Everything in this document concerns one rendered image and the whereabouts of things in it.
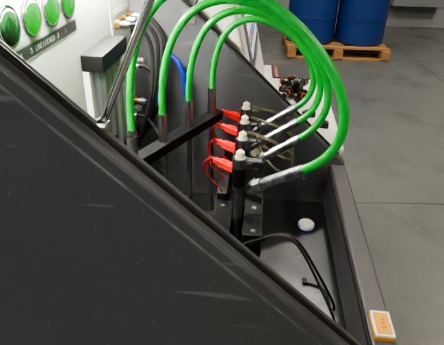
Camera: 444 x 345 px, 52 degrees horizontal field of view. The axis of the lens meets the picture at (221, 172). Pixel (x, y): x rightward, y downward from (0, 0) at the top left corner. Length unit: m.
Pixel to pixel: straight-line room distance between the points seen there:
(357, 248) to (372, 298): 0.13
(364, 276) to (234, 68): 0.55
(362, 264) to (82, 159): 0.58
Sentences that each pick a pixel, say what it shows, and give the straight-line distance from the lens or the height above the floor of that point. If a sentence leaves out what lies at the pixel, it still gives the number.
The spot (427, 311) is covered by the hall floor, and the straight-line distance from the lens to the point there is 2.27.
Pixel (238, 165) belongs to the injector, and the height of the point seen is 1.11.
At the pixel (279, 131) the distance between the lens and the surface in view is 0.97.
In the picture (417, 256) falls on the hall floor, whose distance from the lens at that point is 2.55.
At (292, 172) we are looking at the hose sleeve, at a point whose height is 1.17.
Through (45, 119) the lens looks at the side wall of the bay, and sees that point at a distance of 0.46.
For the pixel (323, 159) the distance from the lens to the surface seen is 0.66.
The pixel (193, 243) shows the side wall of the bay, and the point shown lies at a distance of 0.49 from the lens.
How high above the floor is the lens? 1.51
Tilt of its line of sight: 30 degrees down
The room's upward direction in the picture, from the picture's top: 2 degrees clockwise
